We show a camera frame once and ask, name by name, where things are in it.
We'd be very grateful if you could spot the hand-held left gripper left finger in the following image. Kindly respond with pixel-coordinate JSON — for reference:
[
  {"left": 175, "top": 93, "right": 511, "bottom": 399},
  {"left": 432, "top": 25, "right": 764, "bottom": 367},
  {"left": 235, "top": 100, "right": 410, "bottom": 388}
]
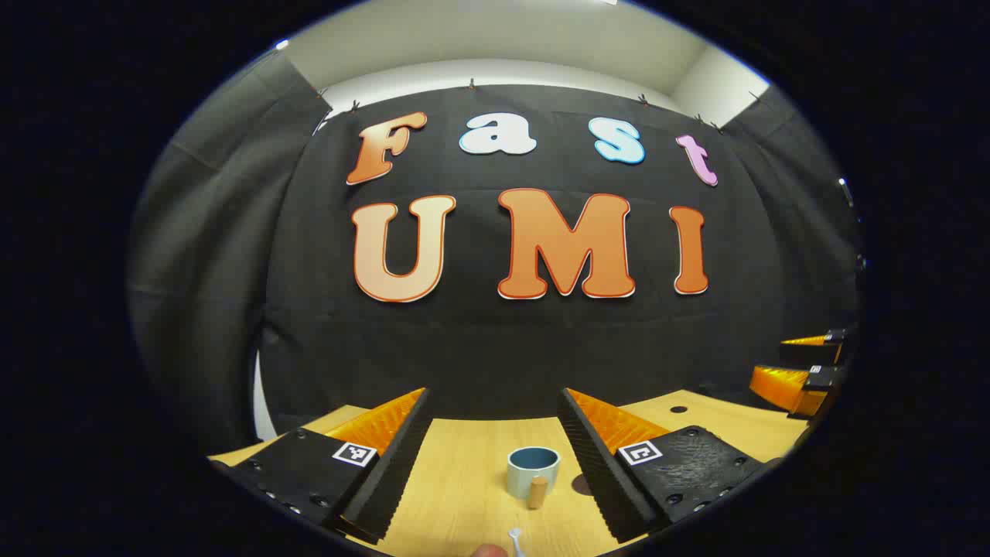
[{"left": 209, "top": 387, "right": 434, "bottom": 546}]

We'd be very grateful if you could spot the black backdrop cloth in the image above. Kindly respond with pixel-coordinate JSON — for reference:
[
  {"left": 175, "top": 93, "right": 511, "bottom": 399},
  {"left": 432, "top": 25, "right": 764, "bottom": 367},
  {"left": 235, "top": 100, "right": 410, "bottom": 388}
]
[{"left": 128, "top": 53, "right": 863, "bottom": 457}]

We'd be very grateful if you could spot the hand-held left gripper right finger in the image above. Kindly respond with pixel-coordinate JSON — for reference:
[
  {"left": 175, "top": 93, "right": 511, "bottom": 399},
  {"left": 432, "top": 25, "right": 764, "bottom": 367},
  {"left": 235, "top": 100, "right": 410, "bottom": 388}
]
[{"left": 557, "top": 387, "right": 782, "bottom": 544}]

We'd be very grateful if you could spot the blue cup with cork handle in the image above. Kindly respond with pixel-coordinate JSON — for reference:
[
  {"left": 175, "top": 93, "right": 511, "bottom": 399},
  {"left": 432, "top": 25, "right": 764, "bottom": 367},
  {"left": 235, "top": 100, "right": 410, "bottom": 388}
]
[{"left": 507, "top": 446, "right": 561, "bottom": 510}]

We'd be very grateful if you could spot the wooden desktop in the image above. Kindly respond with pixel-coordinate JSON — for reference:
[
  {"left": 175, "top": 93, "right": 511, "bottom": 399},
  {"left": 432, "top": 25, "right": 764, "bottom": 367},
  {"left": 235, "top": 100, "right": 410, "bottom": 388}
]
[{"left": 207, "top": 389, "right": 809, "bottom": 557}]

